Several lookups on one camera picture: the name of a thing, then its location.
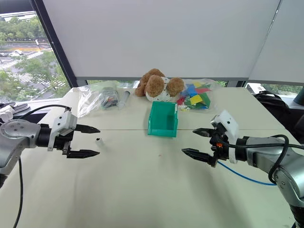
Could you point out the plastic bag of coloured blocks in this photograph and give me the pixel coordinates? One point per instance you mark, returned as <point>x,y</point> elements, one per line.
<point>197,95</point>

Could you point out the plastic bag of small parts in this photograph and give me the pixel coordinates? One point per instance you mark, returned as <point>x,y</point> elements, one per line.
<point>107,98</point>

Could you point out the black window frame post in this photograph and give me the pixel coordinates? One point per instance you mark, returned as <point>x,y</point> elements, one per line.
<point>57,47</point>

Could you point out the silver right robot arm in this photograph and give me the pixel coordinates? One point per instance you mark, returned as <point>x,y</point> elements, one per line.
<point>261,152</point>

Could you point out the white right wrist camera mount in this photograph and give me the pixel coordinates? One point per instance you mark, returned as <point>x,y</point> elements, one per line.
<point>228,123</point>

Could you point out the brown and white plush toy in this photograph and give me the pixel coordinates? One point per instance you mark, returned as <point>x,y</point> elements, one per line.
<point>155,85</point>

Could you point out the green plastic bin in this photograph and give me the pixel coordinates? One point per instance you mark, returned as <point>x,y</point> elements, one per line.
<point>164,118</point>

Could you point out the narrow white roller blind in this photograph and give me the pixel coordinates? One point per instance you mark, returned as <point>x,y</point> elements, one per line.
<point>285,59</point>

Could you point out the white crumpled cloth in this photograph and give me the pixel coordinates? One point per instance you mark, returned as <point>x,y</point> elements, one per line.
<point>6,114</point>

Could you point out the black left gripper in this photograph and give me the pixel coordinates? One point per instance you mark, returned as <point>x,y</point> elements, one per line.
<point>63,142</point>

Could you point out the flat black device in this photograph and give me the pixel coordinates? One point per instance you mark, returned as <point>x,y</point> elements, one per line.
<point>20,107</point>

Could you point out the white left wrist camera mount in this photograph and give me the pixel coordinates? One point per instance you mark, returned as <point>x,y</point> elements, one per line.
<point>64,121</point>

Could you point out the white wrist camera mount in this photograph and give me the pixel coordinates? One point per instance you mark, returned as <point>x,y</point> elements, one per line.
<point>64,121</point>
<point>228,123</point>

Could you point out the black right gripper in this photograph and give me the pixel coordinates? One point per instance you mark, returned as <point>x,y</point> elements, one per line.
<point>222,149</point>

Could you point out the wide white roller blind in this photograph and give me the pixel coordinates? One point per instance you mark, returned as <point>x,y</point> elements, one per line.
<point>154,35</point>

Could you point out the black backpack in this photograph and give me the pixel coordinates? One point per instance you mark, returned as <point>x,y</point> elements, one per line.
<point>273,102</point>

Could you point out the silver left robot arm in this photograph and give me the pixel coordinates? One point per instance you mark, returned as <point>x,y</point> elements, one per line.
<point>14,133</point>

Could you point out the clear plastic syringe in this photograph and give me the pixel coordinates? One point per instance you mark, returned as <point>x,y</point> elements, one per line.
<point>124,99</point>

